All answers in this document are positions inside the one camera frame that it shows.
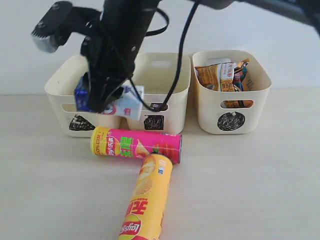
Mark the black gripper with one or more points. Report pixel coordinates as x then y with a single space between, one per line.
115 40

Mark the blue white milk carton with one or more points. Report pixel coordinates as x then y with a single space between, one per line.
128 105

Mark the purple drink carton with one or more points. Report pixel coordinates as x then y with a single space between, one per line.
157 106

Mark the orange noodle packet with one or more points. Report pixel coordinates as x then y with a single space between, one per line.
225 77

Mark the yellow Lay's chip can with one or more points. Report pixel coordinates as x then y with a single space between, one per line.
145 212

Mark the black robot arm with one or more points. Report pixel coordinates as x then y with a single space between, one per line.
304 11

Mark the cream bin triangle mark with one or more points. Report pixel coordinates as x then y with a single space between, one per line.
60 92

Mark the cream bin square mark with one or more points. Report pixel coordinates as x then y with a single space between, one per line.
156 72

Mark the pink Lay's chip can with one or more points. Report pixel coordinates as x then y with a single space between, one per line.
135 144

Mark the cream bin circle mark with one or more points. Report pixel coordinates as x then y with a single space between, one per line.
230 112

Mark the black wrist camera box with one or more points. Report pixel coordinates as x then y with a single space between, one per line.
59 22

